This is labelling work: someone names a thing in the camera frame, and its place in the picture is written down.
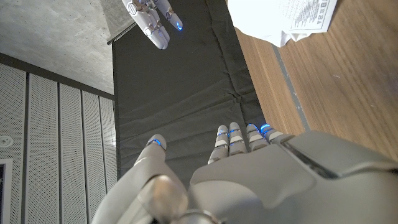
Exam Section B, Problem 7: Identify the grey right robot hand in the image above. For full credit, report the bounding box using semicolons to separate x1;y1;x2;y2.
121;0;183;50

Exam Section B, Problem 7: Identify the metal backdrop rail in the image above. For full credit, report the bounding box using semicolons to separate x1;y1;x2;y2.
107;21;138;46

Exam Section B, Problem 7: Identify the black fabric backdrop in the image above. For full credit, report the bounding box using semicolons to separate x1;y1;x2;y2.
111;0;267;188

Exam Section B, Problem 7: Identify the white napkin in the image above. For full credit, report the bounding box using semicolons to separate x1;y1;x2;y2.
226;0;338;48

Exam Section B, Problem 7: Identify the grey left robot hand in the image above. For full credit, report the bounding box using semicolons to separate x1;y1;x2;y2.
91;121;398;224

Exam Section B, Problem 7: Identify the grey tape outline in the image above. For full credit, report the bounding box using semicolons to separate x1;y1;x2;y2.
271;43;312;132

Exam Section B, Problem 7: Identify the round white ceiling fixture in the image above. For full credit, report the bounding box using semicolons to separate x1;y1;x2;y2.
0;135;14;149

